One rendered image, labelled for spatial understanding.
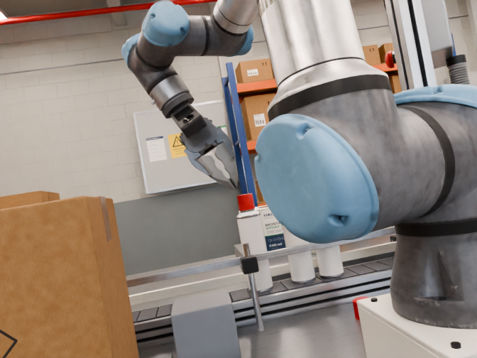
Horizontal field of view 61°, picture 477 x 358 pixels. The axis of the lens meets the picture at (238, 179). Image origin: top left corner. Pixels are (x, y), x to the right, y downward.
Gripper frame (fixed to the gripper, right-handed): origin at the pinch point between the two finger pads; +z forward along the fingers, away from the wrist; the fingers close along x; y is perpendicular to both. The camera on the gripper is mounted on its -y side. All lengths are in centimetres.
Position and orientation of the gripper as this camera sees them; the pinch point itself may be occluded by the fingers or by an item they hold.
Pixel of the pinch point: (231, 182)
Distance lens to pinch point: 80.6
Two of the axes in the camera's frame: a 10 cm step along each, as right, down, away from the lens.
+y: -0.6, 0.7, 10.0
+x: -8.2, 5.7, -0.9
